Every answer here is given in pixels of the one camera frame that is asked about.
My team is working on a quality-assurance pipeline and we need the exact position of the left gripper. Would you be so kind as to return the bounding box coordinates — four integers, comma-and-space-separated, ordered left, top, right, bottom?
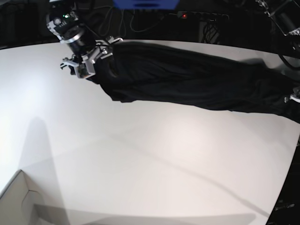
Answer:
284, 87, 300, 103

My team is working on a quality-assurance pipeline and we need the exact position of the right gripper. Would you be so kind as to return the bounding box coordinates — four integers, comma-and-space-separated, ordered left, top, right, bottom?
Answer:
60, 37, 123, 70

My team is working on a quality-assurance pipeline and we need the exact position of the black t-shirt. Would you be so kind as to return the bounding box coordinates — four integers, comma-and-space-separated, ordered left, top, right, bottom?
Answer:
90, 42, 300, 122

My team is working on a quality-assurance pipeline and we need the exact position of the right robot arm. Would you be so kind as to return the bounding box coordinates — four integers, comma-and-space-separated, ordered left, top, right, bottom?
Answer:
46, 0, 123, 78

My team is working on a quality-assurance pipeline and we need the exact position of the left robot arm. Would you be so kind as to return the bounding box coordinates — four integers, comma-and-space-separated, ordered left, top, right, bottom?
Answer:
256, 0, 300, 53

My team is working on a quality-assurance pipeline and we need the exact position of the blue box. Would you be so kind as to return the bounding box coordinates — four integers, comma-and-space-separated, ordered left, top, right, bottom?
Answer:
113, 0, 179, 10

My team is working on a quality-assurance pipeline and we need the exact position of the black power strip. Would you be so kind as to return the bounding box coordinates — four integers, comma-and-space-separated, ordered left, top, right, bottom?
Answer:
177, 11, 230, 22

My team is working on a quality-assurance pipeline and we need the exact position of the white cardboard box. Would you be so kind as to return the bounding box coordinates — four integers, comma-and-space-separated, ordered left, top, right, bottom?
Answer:
0, 170, 42, 225

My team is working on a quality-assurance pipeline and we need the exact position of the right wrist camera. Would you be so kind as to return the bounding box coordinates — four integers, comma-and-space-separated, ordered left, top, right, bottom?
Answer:
75, 63, 96, 79

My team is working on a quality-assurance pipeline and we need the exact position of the grey looped cable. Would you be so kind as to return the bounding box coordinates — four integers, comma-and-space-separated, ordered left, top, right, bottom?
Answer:
98, 7, 165, 33

